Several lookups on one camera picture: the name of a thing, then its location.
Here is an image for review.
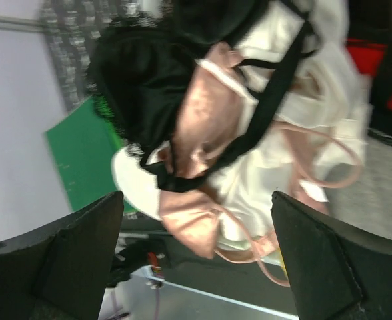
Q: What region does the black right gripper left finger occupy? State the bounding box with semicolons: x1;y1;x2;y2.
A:
0;191;124;319

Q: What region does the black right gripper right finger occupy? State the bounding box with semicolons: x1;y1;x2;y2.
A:
271;191;392;320

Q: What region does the black lace bra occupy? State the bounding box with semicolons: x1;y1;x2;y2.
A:
85;0;320;194

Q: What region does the white bra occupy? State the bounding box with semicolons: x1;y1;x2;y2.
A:
112;1;368;263

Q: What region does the pink satin bra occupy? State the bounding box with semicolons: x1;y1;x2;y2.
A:
158;43;365;268

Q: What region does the green binder folder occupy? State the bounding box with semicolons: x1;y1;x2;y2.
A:
45;98;121;211

